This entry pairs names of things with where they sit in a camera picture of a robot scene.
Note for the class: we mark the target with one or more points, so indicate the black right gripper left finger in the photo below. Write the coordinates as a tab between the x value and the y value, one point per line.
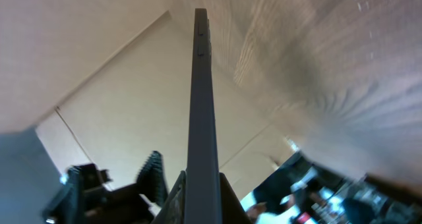
174	207

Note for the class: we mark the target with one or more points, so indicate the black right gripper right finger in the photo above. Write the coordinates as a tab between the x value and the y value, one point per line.
232	211

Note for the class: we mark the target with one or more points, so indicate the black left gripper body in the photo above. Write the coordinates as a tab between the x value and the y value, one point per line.
84	199

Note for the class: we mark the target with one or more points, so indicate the blue Galaxy smartphone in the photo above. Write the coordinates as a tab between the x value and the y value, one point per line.
202	197

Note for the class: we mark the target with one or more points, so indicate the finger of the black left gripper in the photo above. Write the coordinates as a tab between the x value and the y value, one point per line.
151	181

